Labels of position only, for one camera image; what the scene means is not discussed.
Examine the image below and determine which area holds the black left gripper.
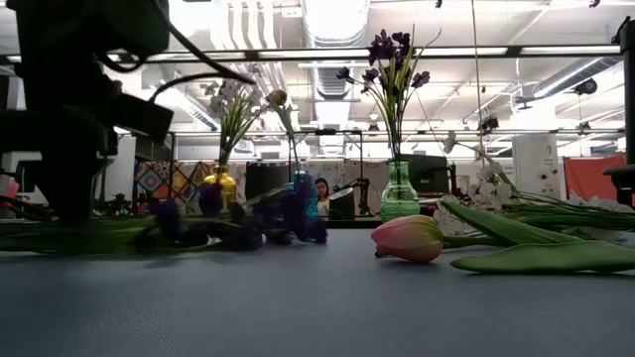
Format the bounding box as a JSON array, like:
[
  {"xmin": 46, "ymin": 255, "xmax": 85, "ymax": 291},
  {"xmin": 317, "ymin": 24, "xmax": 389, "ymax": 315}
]
[{"xmin": 0, "ymin": 63, "xmax": 120, "ymax": 225}]

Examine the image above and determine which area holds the yellow glass vase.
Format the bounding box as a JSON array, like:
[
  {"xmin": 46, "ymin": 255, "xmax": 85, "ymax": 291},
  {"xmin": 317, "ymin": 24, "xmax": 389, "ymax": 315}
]
[{"xmin": 201, "ymin": 163, "xmax": 238, "ymax": 209}]

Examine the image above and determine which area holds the blue glass vase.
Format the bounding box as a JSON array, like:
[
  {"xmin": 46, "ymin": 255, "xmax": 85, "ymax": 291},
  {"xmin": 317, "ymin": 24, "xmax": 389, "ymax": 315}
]
[{"xmin": 282, "ymin": 170, "xmax": 320, "ymax": 222}]

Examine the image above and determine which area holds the green glass vase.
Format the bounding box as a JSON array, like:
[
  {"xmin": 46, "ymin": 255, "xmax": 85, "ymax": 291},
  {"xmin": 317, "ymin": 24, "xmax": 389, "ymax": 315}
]
[{"xmin": 379, "ymin": 159, "xmax": 422, "ymax": 223}]

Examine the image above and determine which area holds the colourful patterned quilt panel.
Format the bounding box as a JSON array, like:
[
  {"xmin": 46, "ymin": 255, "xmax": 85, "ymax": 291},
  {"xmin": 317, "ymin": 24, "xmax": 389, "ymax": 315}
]
[{"xmin": 133, "ymin": 159, "xmax": 249, "ymax": 217}]

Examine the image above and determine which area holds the black rectangular panel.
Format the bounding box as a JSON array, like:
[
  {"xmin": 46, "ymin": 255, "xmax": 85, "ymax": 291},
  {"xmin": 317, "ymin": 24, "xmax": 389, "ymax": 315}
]
[{"xmin": 245, "ymin": 161, "xmax": 292, "ymax": 202}]

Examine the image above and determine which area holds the blue table mat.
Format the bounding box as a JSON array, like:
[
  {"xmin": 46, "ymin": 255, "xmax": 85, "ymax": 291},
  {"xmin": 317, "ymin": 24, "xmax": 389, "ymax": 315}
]
[{"xmin": 0, "ymin": 225, "xmax": 635, "ymax": 357}]

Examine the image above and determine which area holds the black monitor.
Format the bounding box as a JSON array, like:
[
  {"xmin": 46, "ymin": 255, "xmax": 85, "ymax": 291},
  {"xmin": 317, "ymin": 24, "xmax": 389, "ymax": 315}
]
[{"xmin": 402, "ymin": 153, "xmax": 450, "ymax": 195}]

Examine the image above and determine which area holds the overhead light bar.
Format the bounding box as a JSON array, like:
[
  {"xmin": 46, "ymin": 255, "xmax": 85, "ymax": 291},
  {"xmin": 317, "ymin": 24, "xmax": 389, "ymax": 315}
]
[{"xmin": 0, "ymin": 45, "xmax": 621, "ymax": 64}]

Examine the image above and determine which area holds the black ceiling spotlight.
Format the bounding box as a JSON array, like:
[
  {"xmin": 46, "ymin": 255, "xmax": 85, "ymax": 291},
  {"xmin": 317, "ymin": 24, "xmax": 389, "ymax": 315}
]
[{"xmin": 572, "ymin": 77, "xmax": 600, "ymax": 97}]

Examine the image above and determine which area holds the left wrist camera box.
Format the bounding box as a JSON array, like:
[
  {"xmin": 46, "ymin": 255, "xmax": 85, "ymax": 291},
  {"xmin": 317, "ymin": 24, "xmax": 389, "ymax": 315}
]
[{"xmin": 111, "ymin": 92, "xmax": 176, "ymax": 146}]

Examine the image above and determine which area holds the orange partition wall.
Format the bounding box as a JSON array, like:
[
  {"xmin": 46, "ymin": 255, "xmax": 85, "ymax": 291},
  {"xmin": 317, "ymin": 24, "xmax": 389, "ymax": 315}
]
[{"xmin": 564, "ymin": 156, "xmax": 627, "ymax": 202}]

